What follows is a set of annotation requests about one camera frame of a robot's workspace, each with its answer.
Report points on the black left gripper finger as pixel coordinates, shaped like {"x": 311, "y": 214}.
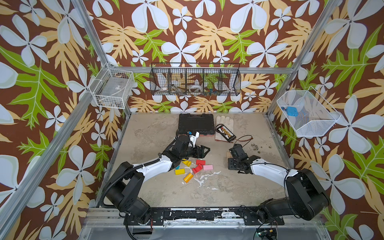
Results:
{"x": 195, "y": 152}
{"x": 202, "y": 151}

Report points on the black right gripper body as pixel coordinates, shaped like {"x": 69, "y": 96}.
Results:
{"x": 237, "y": 156}

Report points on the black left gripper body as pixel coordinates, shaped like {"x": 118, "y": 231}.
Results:
{"x": 186, "y": 154}

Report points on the red rectangular wood block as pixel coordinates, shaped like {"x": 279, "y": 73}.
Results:
{"x": 200, "y": 162}

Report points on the pink wood block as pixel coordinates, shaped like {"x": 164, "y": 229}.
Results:
{"x": 208, "y": 167}

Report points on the red arch wood block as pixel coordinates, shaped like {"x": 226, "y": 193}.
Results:
{"x": 197, "y": 169}

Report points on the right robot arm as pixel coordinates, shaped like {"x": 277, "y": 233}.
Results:
{"x": 304, "y": 196}

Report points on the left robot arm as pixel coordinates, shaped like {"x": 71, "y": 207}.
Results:
{"x": 121, "y": 192}

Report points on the yellow arch wood block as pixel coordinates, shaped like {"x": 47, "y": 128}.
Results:
{"x": 187, "y": 163}

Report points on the yellow rectangular wood block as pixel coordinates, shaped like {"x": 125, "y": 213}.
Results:
{"x": 180, "y": 172}

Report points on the orange cylinder wood block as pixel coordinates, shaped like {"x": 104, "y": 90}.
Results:
{"x": 188, "y": 178}

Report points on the black plastic tool case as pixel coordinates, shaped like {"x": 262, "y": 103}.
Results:
{"x": 204, "y": 124}

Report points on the white work glove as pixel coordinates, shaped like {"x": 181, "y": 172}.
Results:
{"x": 227, "y": 121}

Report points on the white tape roll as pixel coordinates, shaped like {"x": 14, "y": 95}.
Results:
{"x": 195, "y": 88}

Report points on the blue plastic object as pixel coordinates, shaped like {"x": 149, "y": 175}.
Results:
{"x": 291, "y": 111}

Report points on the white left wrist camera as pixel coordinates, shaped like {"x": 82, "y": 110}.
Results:
{"x": 193, "y": 138}

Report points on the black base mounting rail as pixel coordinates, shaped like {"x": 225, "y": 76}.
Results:
{"x": 248, "y": 216}

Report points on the black wire basket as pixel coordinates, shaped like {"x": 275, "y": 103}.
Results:
{"x": 217, "y": 79}

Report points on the white wire basket right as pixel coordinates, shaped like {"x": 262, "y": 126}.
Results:
{"x": 316, "y": 115}

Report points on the white wire basket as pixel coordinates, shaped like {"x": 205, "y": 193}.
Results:
{"x": 316, "y": 115}
{"x": 111, "y": 88}

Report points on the white wire basket left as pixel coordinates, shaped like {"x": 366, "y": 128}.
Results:
{"x": 111, "y": 88}

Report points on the aluminium frame post left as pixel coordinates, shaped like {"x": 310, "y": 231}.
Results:
{"x": 96, "y": 43}

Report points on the aluminium frame post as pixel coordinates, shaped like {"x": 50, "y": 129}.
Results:
{"x": 314, "y": 34}
{"x": 96, "y": 43}

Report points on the aluminium frame post right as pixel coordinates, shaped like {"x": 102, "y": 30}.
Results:
{"x": 314, "y": 34}

